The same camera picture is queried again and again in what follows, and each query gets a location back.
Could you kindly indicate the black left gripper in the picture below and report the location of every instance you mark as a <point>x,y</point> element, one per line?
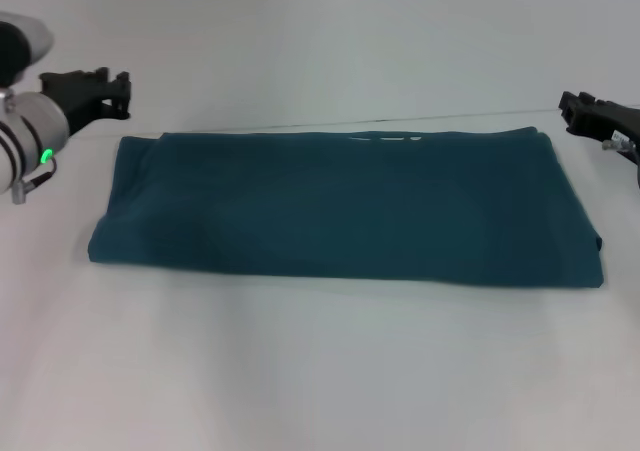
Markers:
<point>75,96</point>

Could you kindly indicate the teal blue shirt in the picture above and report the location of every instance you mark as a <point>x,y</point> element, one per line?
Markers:
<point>350,206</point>

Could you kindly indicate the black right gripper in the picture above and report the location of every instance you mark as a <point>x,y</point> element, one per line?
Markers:
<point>617,121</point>

